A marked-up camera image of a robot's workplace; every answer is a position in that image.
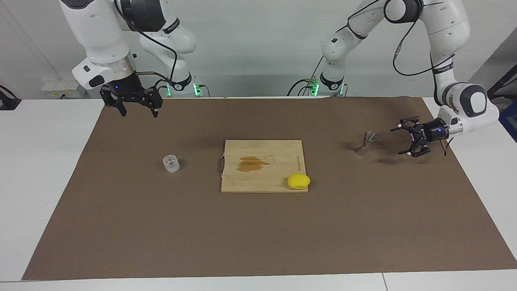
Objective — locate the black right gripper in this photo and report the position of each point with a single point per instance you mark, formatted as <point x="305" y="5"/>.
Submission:
<point x="125" y="91"/>

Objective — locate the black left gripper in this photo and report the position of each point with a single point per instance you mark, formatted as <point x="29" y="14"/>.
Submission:
<point x="434" y="131"/>

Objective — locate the steel double jigger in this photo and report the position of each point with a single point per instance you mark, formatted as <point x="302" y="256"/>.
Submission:
<point x="365" y="143"/>

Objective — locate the clear glass cup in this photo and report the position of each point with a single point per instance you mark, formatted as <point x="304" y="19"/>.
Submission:
<point x="171" y="163"/>

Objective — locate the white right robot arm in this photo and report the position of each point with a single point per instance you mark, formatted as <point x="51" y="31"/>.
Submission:
<point x="97" y="32"/>

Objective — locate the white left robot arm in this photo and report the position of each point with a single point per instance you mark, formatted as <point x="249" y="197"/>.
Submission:
<point x="448" y="24"/>

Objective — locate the blue box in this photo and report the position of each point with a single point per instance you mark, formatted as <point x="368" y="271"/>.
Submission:
<point x="511" y="121"/>

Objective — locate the black stand pole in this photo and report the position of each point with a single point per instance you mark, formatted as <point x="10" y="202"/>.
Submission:
<point x="503" y="81"/>

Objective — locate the yellow lemon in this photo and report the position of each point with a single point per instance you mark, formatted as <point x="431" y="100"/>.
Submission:
<point x="299" y="181"/>

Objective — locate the brown table mat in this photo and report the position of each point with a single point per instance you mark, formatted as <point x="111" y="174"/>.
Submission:
<point x="161" y="226"/>

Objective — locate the wooden cutting board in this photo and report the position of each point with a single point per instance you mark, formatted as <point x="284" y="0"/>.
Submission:
<point x="262" y="178"/>

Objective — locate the white wall socket box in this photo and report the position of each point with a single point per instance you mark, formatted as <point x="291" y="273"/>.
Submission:
<point x="60" y="89"/>

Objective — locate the black object at wall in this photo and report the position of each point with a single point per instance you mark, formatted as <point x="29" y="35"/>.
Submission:
<point x="8" y="103"/>

